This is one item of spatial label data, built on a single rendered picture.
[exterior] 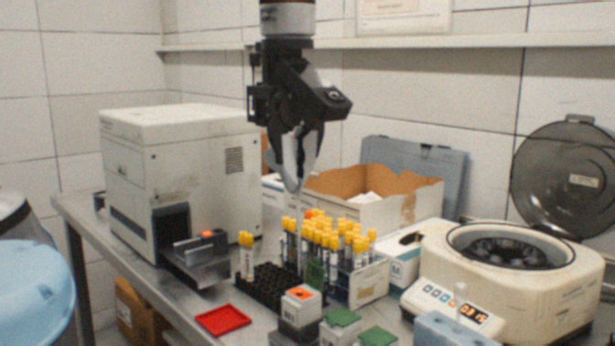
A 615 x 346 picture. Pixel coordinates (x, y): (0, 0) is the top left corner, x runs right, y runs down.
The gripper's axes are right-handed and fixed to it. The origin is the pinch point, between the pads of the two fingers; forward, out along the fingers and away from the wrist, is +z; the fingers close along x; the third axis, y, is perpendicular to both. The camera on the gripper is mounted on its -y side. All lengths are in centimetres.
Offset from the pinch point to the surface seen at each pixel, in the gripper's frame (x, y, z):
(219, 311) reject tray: 5.6, 14.4, 24.3
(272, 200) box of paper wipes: -36, 55, 23
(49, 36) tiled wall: -8, 169, -26
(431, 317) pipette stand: -6.3, -19.0, 14.5
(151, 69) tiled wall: -51, 169, -11
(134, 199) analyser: 7.0, 45.7, 11.5
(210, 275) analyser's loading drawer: 3.4, 20.5, 20.7
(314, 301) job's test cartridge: -1.2, -2.2, 17.6
